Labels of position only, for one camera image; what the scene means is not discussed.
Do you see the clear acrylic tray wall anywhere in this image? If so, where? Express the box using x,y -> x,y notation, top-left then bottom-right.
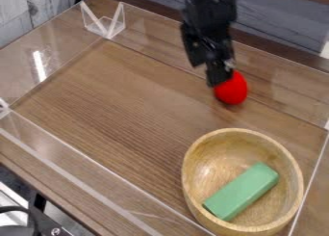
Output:
0,98 -> 209,236

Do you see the green rectangular block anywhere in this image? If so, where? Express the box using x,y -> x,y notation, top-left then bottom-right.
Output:
201,163 -> 278,222

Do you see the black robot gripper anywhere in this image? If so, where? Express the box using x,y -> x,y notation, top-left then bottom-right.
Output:
179,0 -> 237,88

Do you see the clear acrylic corner bracket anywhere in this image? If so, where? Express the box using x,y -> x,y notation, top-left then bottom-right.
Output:
79,2 -> 126,39

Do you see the brown wooden bowl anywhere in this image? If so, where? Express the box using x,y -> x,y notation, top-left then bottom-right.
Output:
181,128 -> 305,236

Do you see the red toy strawberry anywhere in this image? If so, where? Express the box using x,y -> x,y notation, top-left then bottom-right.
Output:
213,70 -> 247,105

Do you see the black cable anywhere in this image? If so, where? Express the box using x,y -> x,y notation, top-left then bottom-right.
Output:
0,206 -> 42,236

